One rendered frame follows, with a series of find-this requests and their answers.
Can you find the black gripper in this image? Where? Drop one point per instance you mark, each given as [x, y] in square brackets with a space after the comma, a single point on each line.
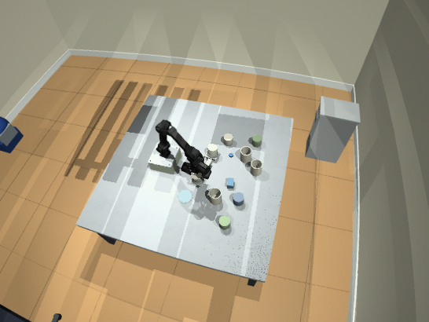
[188, 169]

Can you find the dark blue cylinder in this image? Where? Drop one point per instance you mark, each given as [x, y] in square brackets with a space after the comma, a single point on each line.
[238, 199]

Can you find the green cylinder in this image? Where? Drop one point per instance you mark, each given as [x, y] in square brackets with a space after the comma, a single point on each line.
[256, 140]
[224, 222]

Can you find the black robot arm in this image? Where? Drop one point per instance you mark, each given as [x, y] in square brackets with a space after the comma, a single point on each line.
[192, 154]

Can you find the light blue block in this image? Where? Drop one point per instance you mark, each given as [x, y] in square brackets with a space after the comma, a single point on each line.
[230, 182]

